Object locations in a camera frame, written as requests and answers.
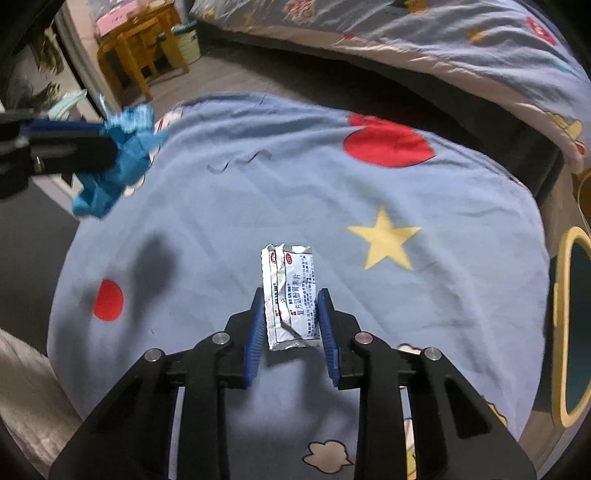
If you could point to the yellow rimmed green trash bin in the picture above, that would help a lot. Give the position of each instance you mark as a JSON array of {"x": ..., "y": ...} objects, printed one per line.
[{"x": 570, "y": 377}]

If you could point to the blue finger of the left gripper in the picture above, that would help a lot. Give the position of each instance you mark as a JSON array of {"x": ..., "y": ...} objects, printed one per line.
[{"x": 46, "y": 128}]

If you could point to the blue cartoon duvet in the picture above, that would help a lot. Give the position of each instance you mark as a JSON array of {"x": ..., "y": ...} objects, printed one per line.
[{"x": 520, "y": 55}]

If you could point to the small white green bin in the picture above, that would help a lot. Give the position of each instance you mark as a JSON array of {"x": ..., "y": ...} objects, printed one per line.
[{"x": 185, "y": 36}]

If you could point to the wooden nightstand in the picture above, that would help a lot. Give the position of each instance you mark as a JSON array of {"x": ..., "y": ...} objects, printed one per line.
[{"x": 128, "y": 54}]

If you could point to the blue cartoon pillow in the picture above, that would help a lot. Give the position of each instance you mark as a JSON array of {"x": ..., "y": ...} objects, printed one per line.
[{"x": 426, "y": 242}]

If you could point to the pink box on nightstand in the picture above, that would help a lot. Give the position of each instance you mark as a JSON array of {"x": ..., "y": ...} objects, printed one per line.
[{"x": 107, "y": 15}]

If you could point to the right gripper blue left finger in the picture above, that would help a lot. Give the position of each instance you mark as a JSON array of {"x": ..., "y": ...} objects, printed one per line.
[{"x": 169, "y": 403}]

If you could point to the dark blue paper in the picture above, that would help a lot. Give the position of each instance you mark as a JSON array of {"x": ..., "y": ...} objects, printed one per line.
[{"x": 133, "y": 133}]

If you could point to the silver medicine sachet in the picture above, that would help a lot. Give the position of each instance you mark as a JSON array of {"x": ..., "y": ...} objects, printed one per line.
[{"x": 290, "y": 297}]

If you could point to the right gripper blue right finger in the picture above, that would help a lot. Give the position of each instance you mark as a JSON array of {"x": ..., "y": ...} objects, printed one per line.
[{"x": 456, "y": 434}]

